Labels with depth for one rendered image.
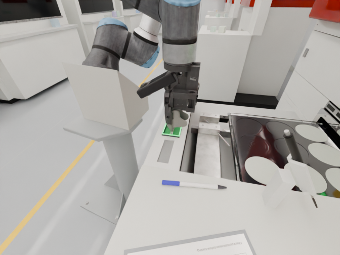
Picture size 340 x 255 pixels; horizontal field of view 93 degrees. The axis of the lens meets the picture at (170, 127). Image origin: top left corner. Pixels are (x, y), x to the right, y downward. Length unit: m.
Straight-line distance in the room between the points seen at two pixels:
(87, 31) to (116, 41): 4.10
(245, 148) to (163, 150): 0.28
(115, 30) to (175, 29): 0.46
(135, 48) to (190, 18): 0.45
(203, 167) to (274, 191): 0.23
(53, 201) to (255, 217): 1.56
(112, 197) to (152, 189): 1.16
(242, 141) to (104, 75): 0.55
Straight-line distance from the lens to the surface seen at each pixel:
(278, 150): 0.64
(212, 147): 0.59
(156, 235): 0.34
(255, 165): 0.56
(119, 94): 0.67
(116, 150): 0.91
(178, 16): 0.36
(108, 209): 1.48
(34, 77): 3.47
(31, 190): 1.91
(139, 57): 0.78
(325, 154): 0.72
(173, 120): 0.46
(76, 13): 4.84
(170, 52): 0.37
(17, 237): 1.71
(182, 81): 0.41
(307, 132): 0.79
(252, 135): 0.66
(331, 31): 1.04
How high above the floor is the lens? 1.29
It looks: 38 degrees down
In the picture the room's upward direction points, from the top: straight up
